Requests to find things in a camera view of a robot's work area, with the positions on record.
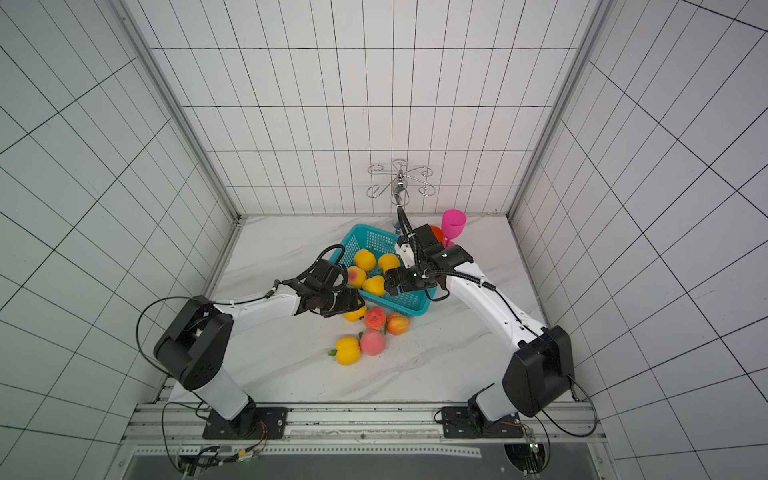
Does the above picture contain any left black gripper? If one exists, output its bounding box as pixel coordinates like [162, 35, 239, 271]
[318, 287, 365, 319]

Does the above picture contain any yellow red peach top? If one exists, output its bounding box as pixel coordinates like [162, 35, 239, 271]
[343, 306, 368, 322]

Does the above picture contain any yellow peach red spot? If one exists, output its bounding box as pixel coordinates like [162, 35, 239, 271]
[347, 265, 367, 289]

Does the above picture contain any teal plastic basket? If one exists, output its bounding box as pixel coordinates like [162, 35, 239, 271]
[328, 223, 448, 318]

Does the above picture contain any yellow peach with leaf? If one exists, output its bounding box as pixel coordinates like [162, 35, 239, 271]
[353, 249, 377, 272]

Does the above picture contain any yellow peach leaf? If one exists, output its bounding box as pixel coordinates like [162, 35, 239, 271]
[328, 336, 362, 366]

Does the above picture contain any pink peach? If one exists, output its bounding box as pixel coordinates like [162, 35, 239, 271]
[359, 329, 387, 356]

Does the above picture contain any orange red peach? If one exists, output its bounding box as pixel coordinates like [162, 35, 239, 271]
[386, 313, 411, 336]

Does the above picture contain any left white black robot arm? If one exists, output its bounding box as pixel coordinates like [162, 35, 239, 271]
[153, 280, 365, 426]

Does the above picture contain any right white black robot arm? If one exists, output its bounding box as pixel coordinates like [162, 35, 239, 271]
[385, 244, 574, 424]

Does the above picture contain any orange plastic bowl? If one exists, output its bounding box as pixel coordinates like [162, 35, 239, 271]
[430, 225, 445, 243]

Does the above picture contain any pink plastic goblet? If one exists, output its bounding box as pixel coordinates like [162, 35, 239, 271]
[441, 209, 467, 247]

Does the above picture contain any metal cup drying rack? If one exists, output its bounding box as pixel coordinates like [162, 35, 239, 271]
[366, 158, 436, 209]

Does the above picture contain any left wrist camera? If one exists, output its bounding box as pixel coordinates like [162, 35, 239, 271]
[308, 259, 348, 291]

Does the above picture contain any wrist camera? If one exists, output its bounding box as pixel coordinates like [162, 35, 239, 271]
[394, 224, 445, 268]
[308, 259, 348, 291]

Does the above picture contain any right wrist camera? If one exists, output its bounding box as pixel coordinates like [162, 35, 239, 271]
[394, 224, 445, 268]

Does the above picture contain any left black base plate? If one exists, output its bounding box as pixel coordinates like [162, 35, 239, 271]
[202, 405, 289, 440]

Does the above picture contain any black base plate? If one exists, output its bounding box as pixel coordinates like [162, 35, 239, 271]
[438, 406, 524, 440]
[202, 405, 289, 440]

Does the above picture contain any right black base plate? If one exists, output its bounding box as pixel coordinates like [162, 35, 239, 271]
[438, 406, 524, 440]

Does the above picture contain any aluminium mounting rail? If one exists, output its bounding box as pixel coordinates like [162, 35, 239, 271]
[123, 402, 606, 460]

